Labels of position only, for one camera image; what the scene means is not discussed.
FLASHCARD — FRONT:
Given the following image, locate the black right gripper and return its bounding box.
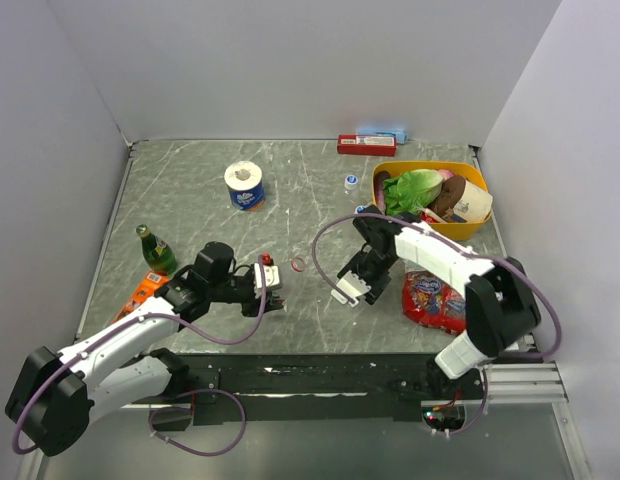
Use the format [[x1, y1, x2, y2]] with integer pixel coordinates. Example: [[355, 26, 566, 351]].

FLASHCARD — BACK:
[[338, 249, 397, 305]]

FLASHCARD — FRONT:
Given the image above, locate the red label clear bottle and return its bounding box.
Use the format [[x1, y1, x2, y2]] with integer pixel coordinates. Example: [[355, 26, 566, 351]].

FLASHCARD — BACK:
[[290, 256, 307, 273]]

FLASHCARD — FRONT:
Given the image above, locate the capped clear bottle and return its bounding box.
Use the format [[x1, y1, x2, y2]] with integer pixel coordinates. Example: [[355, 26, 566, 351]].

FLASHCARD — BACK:
[[344, 175, 359, 191]]

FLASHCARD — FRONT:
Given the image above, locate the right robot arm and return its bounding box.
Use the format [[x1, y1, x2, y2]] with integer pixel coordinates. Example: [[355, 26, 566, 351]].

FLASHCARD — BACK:
[[331, 205, 541, 399]]

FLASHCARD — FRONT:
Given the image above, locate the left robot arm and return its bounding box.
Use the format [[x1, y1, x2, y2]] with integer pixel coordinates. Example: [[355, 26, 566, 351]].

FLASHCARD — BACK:
[[5, 242, 283, 456]]

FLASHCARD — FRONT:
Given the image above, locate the green glass bottle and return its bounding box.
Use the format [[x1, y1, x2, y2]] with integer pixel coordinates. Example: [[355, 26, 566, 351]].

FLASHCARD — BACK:
[[136, 224, 178, 276]]

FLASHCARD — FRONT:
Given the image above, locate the red snack bag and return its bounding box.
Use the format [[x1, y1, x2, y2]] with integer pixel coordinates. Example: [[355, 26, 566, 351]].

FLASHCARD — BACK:
[[401, 270, 466, 335]]

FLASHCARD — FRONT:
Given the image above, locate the green lettuce toy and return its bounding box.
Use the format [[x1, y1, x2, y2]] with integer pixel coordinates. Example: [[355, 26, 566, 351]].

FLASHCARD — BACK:
[[383, 169, 444, 216]]

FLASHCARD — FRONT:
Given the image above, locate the purple eggplant toy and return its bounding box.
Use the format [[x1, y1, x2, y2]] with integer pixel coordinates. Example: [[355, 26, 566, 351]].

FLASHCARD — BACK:
[[373, 170, 391, 213]]

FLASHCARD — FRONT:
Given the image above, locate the yellow plastic basket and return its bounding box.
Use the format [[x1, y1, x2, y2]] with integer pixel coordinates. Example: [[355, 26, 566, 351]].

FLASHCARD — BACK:
[[372, 161, 491, 241]]

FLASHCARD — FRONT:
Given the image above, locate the brown bread toy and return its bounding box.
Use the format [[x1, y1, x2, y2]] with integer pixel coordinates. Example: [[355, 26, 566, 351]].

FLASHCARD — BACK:
[[428, 175, 466, 217]]

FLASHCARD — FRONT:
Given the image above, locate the red rectangular box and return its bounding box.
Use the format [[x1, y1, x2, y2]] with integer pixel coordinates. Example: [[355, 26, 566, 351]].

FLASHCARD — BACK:
[[336, 134, 397, 157]]

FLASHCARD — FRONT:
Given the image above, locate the beige paper cup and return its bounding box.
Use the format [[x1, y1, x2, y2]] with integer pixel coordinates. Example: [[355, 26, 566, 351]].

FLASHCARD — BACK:
[[447, 176, 493, 223]]

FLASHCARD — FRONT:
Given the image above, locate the orange snack box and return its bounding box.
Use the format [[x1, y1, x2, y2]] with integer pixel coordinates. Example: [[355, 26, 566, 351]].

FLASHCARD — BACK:
[[113, 271, 170, 323]]

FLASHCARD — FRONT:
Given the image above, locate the toilet paper roll blue wrapper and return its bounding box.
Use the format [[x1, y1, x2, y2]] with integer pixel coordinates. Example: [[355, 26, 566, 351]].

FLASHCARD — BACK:
[[224, 161, 265, 211]]

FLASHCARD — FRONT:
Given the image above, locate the blue packet behind box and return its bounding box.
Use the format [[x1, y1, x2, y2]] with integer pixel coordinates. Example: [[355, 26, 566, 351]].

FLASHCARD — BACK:
[[356, 126, 409, 145]]

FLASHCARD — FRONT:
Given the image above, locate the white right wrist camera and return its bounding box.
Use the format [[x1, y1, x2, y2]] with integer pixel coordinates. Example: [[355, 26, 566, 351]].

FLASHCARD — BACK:
[[331, 271, 371, 307]]

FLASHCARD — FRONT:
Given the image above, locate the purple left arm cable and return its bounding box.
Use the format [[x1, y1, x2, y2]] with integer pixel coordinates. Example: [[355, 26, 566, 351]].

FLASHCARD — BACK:
[[11, 254, 269, 455]]

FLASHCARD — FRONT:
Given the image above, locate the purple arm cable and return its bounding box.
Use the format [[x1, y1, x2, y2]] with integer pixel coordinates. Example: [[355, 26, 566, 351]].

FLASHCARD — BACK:
[[311, 213, 563, 362], [11, 254, 269, 455]]

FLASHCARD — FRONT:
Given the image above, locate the red camera cable plug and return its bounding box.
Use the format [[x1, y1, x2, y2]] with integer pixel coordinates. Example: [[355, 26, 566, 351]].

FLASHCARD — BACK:
[[261, 253, 274, 266]]

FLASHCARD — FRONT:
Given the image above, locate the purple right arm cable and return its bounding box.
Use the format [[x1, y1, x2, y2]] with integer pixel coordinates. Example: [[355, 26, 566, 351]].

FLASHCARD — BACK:
[[311, 213, 563, 362]]

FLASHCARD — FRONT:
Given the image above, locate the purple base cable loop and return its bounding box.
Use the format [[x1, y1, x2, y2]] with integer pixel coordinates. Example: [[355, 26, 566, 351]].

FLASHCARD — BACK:
[[148, 388, 248, 457]]

